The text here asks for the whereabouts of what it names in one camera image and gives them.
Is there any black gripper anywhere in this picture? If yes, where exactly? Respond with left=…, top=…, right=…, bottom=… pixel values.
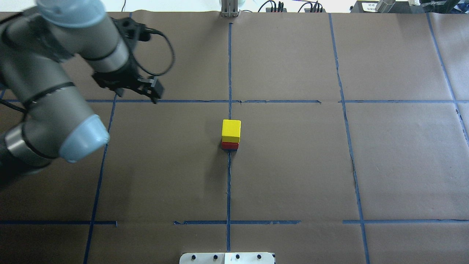
left=92, top=65, right=164, bottom=104

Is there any yellow cube block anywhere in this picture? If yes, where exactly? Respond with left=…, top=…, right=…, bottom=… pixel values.
left=221, top=119, right=241, bottom=143

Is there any red cube block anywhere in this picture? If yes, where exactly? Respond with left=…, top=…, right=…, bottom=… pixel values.
left=221, top=142, right=239, bottom=151

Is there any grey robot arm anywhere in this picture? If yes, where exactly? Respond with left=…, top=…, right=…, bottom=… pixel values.
left=1, top=0, right=175, bottom=187

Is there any black electronics box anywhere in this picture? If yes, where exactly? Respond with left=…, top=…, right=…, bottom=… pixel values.
left=350, top=0, right=412, bottom=14

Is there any metal cup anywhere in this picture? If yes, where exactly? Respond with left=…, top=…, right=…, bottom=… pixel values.
left=375, top=0, right=396, bottom=13

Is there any aluminium frame post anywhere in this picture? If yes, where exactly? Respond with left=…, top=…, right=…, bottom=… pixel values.
left=219, top=0, right=239, bottom=17

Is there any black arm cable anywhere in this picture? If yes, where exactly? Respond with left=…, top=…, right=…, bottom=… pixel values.
left=0, top=27, right=176, bottom=114

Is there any white camera pole with base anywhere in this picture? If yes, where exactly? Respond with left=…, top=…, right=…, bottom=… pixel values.
left=179, top=252, right=276, bottom=264

